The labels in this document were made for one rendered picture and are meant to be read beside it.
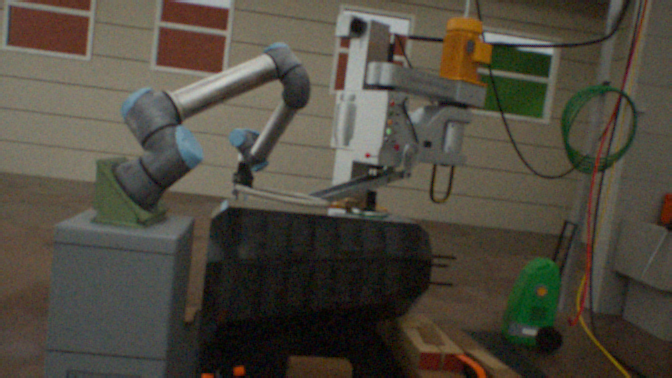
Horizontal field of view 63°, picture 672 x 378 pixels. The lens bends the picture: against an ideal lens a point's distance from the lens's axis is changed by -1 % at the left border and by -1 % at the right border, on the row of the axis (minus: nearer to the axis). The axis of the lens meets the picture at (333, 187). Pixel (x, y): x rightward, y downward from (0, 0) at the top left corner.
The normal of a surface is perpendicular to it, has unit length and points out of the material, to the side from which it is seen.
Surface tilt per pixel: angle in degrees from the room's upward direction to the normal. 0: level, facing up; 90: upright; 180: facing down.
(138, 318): 90
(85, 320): 90
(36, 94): 90
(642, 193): 90
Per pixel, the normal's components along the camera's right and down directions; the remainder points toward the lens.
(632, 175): 0.10, 0.11
